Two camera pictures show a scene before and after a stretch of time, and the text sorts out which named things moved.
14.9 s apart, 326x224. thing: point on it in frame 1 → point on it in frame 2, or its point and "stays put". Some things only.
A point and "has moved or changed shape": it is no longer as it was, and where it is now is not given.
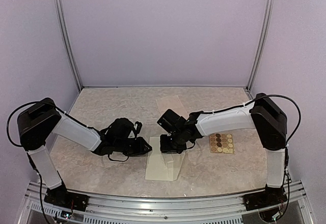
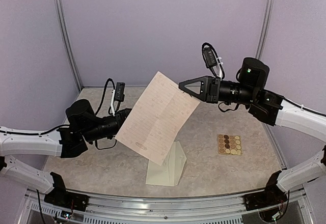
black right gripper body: (174, 144) → (245, 95)
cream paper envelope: (161, 166) has moved or changed shape
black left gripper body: (122, 146) → (95, 133)
